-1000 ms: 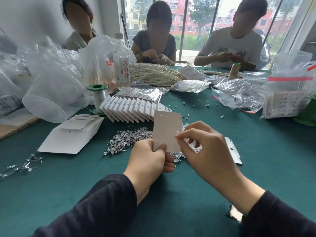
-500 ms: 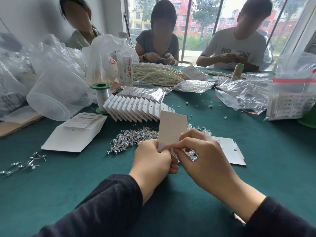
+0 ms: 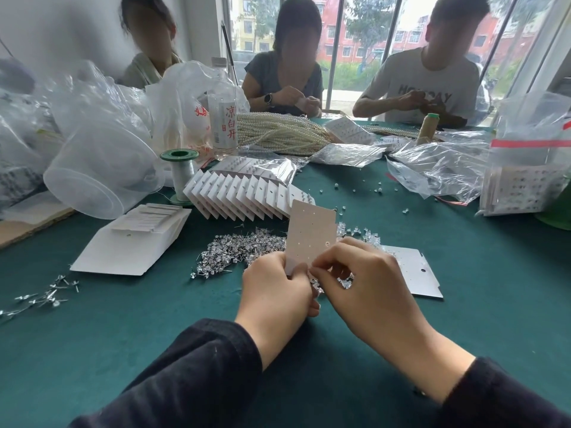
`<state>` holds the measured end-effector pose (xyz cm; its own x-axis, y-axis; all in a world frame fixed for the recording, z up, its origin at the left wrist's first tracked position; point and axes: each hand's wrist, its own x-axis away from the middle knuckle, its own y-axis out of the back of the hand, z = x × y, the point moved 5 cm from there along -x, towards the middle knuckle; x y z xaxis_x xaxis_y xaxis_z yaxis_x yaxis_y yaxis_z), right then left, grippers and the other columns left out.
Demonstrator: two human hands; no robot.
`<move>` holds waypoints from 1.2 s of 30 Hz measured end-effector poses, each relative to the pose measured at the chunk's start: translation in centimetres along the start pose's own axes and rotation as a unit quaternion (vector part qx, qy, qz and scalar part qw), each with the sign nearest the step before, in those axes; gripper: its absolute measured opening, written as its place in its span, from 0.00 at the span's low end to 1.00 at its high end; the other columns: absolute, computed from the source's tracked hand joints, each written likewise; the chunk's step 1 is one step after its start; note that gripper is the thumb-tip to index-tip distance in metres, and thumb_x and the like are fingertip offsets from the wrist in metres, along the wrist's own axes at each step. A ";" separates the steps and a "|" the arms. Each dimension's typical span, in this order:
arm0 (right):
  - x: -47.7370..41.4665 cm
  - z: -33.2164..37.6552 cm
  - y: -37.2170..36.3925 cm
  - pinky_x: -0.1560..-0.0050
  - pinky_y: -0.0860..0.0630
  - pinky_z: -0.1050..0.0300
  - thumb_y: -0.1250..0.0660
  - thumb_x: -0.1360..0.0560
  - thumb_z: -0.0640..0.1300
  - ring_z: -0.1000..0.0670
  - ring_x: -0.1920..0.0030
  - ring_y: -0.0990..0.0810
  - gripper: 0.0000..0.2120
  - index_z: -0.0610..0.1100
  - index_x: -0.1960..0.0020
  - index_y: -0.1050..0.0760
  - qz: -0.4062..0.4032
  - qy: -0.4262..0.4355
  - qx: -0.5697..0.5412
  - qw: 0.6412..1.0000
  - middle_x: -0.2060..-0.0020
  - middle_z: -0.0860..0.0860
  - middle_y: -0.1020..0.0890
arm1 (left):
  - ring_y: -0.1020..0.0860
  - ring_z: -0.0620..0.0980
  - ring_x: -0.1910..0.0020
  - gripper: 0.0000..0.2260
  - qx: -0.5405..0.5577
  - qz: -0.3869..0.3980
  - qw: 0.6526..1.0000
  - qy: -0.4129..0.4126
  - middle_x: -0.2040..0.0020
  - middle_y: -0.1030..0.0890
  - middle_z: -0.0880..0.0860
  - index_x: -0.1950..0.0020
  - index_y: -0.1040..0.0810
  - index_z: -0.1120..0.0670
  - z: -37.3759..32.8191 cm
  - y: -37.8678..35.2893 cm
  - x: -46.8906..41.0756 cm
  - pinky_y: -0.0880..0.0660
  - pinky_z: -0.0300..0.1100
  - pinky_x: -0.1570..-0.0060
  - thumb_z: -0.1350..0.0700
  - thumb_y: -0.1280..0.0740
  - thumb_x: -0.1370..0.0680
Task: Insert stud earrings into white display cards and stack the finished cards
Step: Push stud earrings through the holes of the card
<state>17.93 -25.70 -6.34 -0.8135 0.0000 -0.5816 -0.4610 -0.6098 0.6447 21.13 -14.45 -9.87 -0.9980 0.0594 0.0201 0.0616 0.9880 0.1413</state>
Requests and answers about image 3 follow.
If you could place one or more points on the person's right hand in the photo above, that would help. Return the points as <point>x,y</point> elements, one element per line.
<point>374,298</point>

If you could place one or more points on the person's left hand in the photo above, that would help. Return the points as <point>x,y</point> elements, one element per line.
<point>272,294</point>

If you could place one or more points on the person's right thumb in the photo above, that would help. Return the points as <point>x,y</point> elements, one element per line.
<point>332,271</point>

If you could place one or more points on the person's left thumb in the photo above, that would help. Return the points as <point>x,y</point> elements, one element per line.
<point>279,264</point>

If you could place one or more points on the beige earring card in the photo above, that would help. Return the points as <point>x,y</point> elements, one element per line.
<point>311,234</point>

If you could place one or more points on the person's left forearm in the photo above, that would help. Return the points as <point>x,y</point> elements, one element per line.
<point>196,378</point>

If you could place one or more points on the person's right forearm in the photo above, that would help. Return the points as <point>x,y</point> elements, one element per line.
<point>481,396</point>

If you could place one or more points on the pile of silver earring studs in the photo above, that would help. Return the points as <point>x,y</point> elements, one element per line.
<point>236,251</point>

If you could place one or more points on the row of white earring cards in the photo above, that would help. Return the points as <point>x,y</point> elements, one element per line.
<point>236,196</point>

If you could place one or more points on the flat white earring card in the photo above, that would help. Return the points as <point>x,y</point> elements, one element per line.
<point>417,274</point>

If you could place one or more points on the scattered loose earring studs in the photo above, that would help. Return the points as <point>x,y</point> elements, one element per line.
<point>374,189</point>

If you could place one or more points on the clear bag over card row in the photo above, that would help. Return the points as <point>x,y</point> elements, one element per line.
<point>272,167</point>

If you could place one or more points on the small clear bag of cards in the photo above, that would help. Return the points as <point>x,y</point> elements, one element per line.
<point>345,153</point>

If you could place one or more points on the pile of pearl strands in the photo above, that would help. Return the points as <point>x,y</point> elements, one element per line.
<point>281,133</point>

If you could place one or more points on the stack of white card sheets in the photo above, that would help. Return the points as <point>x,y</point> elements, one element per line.
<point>134,242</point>

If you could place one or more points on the large crumpled clear plastic bag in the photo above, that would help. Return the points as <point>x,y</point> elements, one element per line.
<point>439,167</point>

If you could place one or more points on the clear water bottle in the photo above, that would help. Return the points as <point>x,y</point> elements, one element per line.
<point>223,120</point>

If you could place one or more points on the black wristwatch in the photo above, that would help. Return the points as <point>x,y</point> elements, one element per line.
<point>268,99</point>

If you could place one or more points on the beige thread cone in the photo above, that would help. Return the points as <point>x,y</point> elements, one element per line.
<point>427,129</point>

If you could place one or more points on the white plastic shopping bag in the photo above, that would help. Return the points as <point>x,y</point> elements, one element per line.
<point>185,106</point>

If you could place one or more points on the clear plastic tub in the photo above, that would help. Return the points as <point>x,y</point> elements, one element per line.
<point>102,169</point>

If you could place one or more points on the zip bag of earring cards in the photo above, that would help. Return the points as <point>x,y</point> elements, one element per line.
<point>524,173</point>

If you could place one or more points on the green plastic basin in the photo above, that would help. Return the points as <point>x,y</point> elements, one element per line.
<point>557,211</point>

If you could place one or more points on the small heap of silver pins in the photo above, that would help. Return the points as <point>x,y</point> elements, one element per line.
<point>42,298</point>

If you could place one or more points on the brown cardboard sheet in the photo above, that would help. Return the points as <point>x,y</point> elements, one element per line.
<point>26,227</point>

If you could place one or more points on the heap of clear plastic bags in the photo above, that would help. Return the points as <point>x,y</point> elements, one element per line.
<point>26,129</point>

